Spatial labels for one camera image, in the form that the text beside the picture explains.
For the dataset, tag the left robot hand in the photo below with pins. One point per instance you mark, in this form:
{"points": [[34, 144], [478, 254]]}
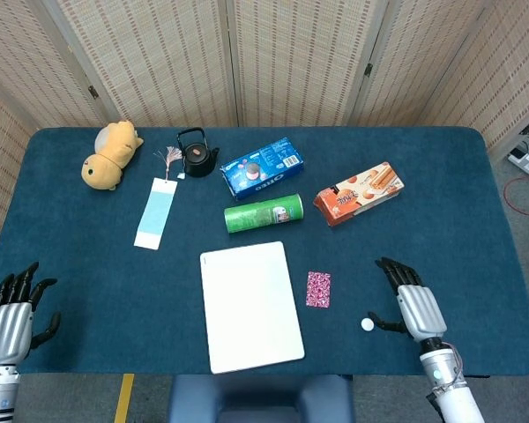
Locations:
{"points": [[6, 326]]}

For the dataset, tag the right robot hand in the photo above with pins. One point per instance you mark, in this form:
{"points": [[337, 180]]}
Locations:
{"points": [[421, 310]]}

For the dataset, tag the small white ball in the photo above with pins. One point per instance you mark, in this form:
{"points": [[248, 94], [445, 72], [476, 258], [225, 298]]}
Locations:
{"points": [[367, 324]]}

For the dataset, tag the pink patterned card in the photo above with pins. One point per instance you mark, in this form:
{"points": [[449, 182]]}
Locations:
{"points": [[318, 289]]}

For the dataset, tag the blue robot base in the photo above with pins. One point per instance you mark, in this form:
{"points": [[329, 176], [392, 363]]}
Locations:
{"points": [[194, 396]]}

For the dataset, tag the white rectangular board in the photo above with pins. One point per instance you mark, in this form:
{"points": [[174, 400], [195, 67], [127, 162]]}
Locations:
{"points": [[251, 308]]}

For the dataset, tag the blue table cover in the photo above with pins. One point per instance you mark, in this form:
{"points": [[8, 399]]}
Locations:
{"points": [[92, 273]]}

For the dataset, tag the orange biscuit box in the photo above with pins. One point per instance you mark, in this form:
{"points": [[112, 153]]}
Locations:
{"points": [[357, 194]]}

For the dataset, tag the white power strip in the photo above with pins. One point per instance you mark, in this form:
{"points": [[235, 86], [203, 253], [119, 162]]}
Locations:
{"points": [[526, 161]]}

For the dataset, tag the green chips can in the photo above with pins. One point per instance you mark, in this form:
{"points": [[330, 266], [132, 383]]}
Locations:
{"points": [[264, 213]]}

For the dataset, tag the blue white tasselled bookmark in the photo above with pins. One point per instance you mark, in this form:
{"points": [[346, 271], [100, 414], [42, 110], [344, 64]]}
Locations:
{"points": [[155, 213]]}

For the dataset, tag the yellow plush toy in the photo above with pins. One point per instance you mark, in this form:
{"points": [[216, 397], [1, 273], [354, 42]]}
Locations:
{"points": [[108, 156]]}

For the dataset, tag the dark metal screen hinge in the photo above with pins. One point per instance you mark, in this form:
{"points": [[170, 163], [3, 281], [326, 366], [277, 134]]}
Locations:
{"points": [[368, 69], [93, 91], [528, 128]]}

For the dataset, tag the blue Oreo box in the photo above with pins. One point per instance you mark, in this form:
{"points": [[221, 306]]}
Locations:
{"points": [[262, 167]]}

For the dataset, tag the black teapot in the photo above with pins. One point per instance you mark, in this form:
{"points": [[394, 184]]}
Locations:
{"points": [[196, 161]]}

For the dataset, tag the woven folding screen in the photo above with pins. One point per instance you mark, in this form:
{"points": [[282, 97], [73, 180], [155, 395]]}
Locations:
{"points": [[158, 57]]}

